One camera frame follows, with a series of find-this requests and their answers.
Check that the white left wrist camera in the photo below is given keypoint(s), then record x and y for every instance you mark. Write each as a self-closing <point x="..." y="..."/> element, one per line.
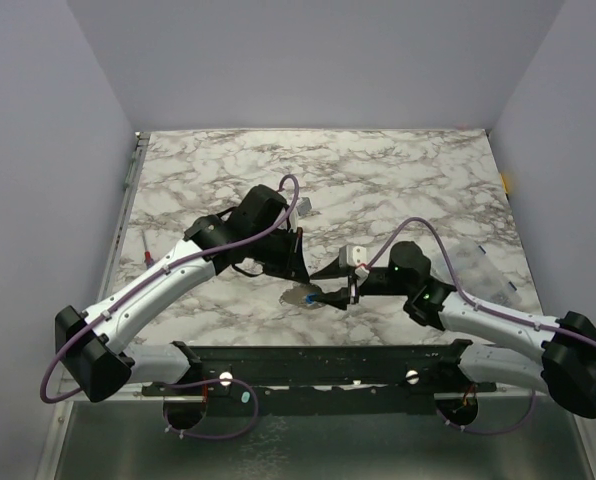
<point x="303" y="206"/>

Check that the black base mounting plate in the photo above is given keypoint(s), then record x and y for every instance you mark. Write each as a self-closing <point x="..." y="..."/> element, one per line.
<point x="325" y="380"/>

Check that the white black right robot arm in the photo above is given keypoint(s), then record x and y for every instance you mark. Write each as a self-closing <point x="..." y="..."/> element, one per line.
<point x="555" y="356"/>

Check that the blue red handled screwdriver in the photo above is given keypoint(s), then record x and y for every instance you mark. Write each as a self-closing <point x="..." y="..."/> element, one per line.
<point x="148" y="259"/>

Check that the clear plastic storage box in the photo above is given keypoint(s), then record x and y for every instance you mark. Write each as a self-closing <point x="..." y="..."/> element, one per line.
<point x="478" y="276"/>

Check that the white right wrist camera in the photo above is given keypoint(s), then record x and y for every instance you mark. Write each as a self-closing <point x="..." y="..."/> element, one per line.
<point x="353" y="261"/>

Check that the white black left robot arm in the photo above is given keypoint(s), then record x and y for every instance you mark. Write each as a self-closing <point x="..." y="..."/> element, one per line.
<point x="92" y="344"/>

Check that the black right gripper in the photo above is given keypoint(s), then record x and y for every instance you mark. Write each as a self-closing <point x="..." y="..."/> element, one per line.
<point x="353" y="286"/>

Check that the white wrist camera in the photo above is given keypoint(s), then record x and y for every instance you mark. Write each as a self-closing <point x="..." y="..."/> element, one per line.
<point x="303" y="206"/>
<point x="353" y="261"/>

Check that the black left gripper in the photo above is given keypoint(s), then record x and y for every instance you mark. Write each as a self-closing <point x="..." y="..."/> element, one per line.
<point x="297" y="269"/>

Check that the left side metal rail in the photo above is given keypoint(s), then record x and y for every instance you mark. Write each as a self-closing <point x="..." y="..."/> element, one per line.
<point x="122" y="213"/>

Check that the clear plastic key organizer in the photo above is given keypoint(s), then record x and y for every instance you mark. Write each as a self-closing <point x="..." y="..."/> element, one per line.
<point x="295" y="295"/>

